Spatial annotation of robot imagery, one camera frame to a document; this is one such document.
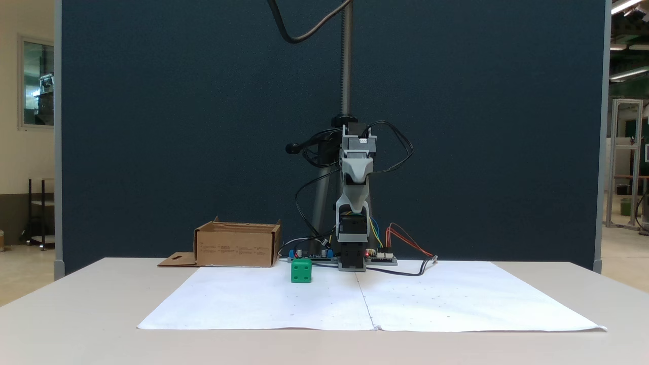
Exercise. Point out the aluminium profile frame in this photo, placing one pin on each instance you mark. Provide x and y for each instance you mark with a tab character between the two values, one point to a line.
610	162

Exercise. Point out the camera stand with metal pole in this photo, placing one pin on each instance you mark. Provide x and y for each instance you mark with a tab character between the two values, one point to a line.
346	61

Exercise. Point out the dark blue partition panel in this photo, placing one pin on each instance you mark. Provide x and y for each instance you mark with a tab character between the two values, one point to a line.
152	126

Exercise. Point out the blue circuit board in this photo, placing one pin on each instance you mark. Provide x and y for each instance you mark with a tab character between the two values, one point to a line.
309	256

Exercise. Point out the white paper sheet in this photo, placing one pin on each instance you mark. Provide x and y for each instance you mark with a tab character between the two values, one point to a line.
263	299
481	299

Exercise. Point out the black shelf cart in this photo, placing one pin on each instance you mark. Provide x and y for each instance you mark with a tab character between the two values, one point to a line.
30	213

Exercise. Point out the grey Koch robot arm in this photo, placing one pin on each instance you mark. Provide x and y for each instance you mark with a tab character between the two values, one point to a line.
352	235

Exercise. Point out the wall window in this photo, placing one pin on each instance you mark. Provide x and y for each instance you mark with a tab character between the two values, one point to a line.
38	86

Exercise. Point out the green die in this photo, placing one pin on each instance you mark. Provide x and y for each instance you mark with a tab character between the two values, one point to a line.
301	271

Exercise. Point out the fluorescent ceiling light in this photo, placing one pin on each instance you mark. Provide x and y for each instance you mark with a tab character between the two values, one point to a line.
628	73
626	5

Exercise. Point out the brown cardboard box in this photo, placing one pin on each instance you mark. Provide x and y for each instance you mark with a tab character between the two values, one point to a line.
236	248

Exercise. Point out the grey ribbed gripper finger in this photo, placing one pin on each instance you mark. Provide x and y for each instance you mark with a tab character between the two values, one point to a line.
357	197

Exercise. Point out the green bin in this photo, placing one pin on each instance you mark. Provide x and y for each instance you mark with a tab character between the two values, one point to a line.
626	207

